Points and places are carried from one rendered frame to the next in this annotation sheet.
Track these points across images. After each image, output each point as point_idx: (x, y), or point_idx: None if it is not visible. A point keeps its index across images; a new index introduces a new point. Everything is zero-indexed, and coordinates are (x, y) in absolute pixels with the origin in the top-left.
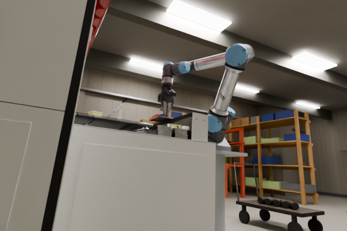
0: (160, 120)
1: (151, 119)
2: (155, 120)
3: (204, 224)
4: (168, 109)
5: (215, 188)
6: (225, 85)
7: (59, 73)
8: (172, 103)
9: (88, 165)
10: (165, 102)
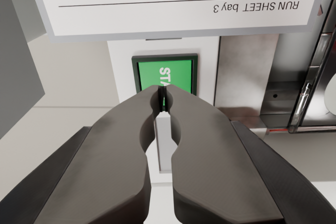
0: None
1: None
2: (273, 9)
3: None
4: (145, 108)
5: None
6: None
7: None
8: (12, 215)
9: None
10: (211, 197)
